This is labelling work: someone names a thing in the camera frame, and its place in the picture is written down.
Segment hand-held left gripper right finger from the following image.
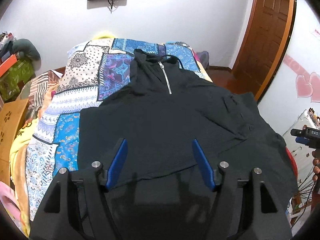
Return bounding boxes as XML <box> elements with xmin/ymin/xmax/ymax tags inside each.
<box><xmin>191</xmin><ymin>138</ymin><xmax>293</xmax><ymax>240</ymax></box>

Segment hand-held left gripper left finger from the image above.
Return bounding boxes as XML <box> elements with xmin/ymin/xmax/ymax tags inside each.
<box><xmin>29</xmin><ymin>138</ymin><xmax>129</xmax><ymax>240</ymax></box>

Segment black zip hoodie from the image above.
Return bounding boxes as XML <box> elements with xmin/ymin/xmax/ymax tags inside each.
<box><xmin>78</xmin><ymin>48</ymin><xmax>299</xmax><ymax>205</ymax></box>

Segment person's right hand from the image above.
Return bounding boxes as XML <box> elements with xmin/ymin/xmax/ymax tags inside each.
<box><xmin>311</xmin><ymin>148</ymin><xmax>320</xmax><ymax>183</ymax></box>

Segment blue patchwork bedspread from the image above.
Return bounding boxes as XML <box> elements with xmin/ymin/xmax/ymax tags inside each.
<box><xmin>25</xmin><ymin>37</ymin><xmax>213</xmax><ymax>222</ymax></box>

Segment yellow fleece blanket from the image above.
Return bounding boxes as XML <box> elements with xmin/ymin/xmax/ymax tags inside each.
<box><xmin>9</xmin><ymin>117</ymin><xmax>39</xmax><ymax>233</ymax></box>

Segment brown striped cloth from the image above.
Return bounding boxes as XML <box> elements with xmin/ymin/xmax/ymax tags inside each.
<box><xmin>22</xmin><ymin>69</ymin><xmax>66</xmax><ymax>122</ymax></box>

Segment brown wooden door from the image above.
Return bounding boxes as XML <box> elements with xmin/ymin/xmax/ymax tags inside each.
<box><xmin>231</xmin><ymin>0</ymin><xmax>298</xmax><ymax>103</ymax></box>

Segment wooden board with paw cutouts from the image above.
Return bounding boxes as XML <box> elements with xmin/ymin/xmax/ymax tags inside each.
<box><xmin>0</xmin><ymin>98</ymin><xmax>29</xmax><ymax>182</ymax></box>

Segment pink cloth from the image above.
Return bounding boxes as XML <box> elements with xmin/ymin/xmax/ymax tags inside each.
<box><xmin>0</xmin><ymin>181</ymin><xmax>23</xmax><ymax>229</ymax></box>

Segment grey cloth bundle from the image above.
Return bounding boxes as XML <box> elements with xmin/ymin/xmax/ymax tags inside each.
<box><xmin>10</xmin><ymin>38</ymin><xmax>42</xmax><ymax>62</ymax></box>

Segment pile of white bags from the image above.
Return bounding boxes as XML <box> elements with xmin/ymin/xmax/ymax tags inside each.
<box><xmin>0</xmin><ymin>31</ymin><xmax>16</xmax><ymax>51</ymax></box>

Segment pink heart wall stickers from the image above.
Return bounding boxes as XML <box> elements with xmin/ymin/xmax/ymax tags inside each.
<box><xmin>283</xmin><ymin>52</ymin><xmax>320</xmax><ymax>103</ymax></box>

